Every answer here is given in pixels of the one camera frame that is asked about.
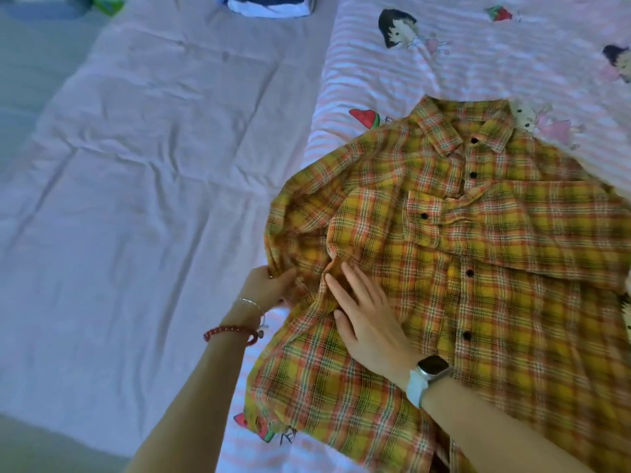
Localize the person's right hand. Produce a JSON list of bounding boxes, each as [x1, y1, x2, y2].
[[324, 262, 426, 391]]

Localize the person's left hand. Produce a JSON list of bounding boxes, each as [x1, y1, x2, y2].
[[235, 264, 298, 321]]

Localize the yellow plaid button shirt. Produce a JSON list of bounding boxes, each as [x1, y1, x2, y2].
[[245, 95, 631, 473]]

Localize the person's right forearm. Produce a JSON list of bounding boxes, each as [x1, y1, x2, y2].
[[420, 376, 604, 473]]

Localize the person's left forearm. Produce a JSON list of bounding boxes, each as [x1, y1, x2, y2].
[[124, 317, 264, 473]]

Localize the white band smartwatch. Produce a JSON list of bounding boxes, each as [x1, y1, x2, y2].
[[405, 355, 454, 409]]

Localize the plain pink bed sheet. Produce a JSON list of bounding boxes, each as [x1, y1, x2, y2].
[[0, 0, 346, 460]]

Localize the pink striped cartoon blanket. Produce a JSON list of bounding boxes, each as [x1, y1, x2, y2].
[[217, 0, 631, 473]]

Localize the folded blue white clothes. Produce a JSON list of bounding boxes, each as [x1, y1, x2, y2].
[[212, 0, 316, 19]]

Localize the green cloth item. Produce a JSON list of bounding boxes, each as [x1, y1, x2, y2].
[[89, 0, 132, 17]]

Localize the grey blue cloth item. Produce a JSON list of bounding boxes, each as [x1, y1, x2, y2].
[[0, 0, 94, 21]]

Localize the thin silver bracelet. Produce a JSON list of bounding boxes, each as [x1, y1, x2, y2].
[[235, 297, 270, 331]]

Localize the red bead bracelet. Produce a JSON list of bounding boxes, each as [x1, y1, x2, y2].
[[203, 324, 265, 347]]

